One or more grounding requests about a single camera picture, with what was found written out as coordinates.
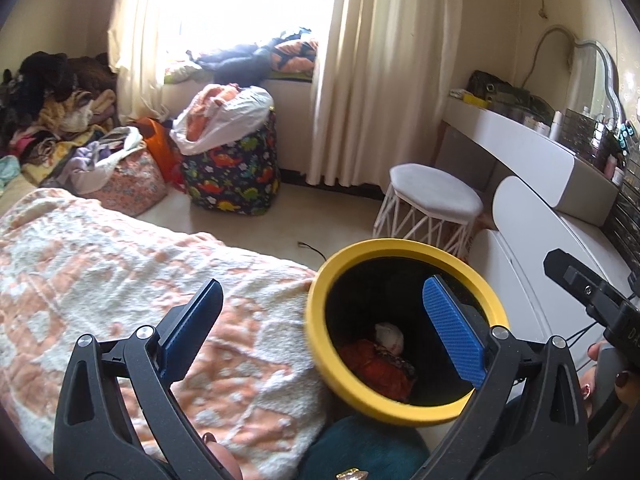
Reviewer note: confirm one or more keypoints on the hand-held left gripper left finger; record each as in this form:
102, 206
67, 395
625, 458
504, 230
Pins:
192, 325

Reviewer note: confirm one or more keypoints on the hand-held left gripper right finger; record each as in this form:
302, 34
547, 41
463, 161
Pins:
452, 330

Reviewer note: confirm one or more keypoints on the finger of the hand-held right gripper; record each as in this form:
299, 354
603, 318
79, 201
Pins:
595, 295

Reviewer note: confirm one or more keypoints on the red plastic bag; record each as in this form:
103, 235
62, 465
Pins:
375, 375

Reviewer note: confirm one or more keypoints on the yellow rimmed black bin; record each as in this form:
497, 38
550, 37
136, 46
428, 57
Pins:
320, 280

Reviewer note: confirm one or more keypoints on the person's right hand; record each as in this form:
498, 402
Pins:
629, 391

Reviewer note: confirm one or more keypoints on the person's left hand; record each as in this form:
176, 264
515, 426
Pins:
225, 460

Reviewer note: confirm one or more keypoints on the peach white printed blanket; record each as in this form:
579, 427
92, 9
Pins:
100, 270

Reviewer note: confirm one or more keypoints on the person's teal trousers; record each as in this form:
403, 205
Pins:
365, 450

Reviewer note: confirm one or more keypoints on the pink floral fabric bag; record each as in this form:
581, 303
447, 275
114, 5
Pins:
135, 185

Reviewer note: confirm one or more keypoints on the dinosaur print laundry basket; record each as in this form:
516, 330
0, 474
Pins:
230, 170

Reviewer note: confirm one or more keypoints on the clear cosmetics organizer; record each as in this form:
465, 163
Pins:
585, 135

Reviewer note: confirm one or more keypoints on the white bottle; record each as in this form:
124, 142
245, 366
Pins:
556, 125

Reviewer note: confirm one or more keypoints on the orange plastic bag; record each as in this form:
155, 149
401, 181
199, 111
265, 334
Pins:
157, 150

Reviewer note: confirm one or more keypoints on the white vanity desk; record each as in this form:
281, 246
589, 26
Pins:
515, 135

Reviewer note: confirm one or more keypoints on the lavender garment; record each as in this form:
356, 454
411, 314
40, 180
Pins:
82, 165

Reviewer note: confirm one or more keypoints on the ornate vanity mirror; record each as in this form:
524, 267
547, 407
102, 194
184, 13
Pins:
597, 80

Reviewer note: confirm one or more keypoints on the white bag with clothes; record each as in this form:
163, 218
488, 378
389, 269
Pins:
240, 115

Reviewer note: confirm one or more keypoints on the orange clothes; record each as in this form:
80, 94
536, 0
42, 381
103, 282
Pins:
210, 105

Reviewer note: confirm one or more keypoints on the dark camouflage bag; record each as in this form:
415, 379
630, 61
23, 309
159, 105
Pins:
490, 82

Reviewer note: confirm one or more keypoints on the light blue cloth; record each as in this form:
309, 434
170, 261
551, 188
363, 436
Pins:
7, 170

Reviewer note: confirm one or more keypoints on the pile of clothes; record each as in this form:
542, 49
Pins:
55, 100

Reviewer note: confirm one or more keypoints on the clothes heap on sill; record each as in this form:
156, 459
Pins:
240, 57

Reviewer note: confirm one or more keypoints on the cream curtain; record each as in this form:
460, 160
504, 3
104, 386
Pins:
140, 35
380, 60

